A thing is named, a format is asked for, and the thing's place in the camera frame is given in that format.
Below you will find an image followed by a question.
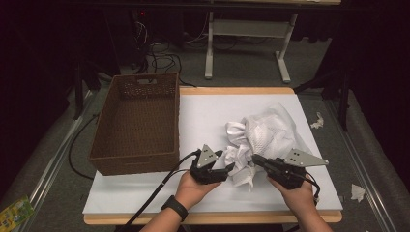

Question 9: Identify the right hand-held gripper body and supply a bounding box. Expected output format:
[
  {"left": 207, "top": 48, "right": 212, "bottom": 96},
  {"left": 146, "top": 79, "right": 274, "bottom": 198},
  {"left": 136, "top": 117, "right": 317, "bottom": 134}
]
[{"left": 266, "top": 148, "right": 330, "bottom": 190}]

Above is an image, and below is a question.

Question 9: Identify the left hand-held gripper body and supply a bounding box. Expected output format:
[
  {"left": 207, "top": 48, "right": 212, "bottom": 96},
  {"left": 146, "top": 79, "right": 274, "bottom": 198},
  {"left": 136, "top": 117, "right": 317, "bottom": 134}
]
[{"left": 189, "top": 143, "right": 227, "bottom": 186}]

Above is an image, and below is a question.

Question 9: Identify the brown woven basket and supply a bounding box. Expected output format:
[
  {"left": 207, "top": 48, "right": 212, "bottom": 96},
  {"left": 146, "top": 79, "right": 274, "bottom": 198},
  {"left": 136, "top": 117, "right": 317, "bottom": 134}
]
[{"left": 89, "top": 72, "right": 181, "bottom": 177}]

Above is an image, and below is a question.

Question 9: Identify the person's left hand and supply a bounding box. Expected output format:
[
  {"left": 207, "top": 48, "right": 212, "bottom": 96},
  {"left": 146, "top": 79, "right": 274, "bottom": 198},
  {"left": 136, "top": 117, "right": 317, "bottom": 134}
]
[{"left": 174, "top": 170, "right": 223, "bottom": 211}]

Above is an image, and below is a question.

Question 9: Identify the person's right hand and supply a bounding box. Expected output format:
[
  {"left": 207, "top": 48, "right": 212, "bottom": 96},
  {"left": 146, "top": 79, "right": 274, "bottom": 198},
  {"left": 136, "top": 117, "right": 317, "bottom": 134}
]
[{"left": 267, "top": 175, "right": 318, "bottom": 212}]

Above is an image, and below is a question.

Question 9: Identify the black wristwatch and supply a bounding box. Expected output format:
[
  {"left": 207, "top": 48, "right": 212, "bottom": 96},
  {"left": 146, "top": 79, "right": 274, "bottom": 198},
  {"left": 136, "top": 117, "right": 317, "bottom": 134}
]
[{"left": 160, "top": 194, "right": 190, "bottom": 222}]

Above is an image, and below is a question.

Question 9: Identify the crumpled white paper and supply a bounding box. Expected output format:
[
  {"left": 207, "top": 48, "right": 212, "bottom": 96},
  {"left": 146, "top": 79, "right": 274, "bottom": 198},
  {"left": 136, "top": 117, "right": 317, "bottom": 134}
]
[
  {"left": 350, "top": 183, "right": 366, "bottom": 203},
  {"left": 309, "top": 111, "right": 325, "bottom": 130}
]

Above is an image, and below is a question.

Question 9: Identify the black metal stand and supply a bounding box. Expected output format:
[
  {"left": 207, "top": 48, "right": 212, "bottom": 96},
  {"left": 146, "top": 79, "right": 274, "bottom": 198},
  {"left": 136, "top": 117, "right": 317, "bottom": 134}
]
[
  {"left": 293, "top": 69, "right": 352, "bottom": 132},
  {"left": 73, "top": 61, "right": 102, "bottom": 121}
]

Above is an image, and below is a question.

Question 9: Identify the green packet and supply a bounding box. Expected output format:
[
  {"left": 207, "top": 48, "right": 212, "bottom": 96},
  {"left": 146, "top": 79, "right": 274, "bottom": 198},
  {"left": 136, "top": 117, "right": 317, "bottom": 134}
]
[{"left": 0, "top": 194, "right": 35, "bottom": 232}]

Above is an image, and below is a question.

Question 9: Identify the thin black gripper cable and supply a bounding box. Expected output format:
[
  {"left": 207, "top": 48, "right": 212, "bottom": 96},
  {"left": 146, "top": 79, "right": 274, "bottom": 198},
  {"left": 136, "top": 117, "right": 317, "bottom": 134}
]
[{"left": 161, "top": 168, "right": 193, "bottom": 185}]

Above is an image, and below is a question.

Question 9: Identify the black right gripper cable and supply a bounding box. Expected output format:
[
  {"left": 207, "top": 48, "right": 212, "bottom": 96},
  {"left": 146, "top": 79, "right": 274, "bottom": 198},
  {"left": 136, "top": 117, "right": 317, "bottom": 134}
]
[{"left": 303, "top": 173, "right": 321, "bottom": 206}]

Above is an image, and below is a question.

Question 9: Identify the thick black gripper cable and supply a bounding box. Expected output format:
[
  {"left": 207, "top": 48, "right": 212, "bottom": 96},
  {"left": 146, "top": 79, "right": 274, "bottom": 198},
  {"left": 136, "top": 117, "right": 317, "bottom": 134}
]
[{"left": 115, "top": 149, "right": 201, "bottom": 232}]

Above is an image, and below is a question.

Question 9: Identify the metal floor rail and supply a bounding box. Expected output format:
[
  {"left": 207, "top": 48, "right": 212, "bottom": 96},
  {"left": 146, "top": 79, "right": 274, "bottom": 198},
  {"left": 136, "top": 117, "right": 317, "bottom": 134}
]
[
  {"left": 325, "top": 100, "right": 399, "bottom": 232},
  {"left": 18, "top": 90, "right": 98, "bottom": 232}
]

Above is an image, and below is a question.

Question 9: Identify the tangle of black cables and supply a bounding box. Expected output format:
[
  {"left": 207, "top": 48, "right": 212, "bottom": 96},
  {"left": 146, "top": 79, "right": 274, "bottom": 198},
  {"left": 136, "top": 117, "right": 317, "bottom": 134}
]
[{"left": 130, "top": 18, "right": 196, "bottom": 88}]

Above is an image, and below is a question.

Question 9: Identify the white frame desk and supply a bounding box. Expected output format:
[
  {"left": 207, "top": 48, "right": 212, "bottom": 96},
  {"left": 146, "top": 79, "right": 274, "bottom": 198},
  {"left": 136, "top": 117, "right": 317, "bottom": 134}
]
[{"left": 204, "top": 0, "right": 342, "bottom": 84}]

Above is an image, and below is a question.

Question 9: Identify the black floor cable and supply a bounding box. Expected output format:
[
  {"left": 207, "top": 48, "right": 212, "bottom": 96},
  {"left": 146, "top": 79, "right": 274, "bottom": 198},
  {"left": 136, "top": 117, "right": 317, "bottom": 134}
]
[{"left": 68, "top": 112, "right": 101, "bottom": 181}]

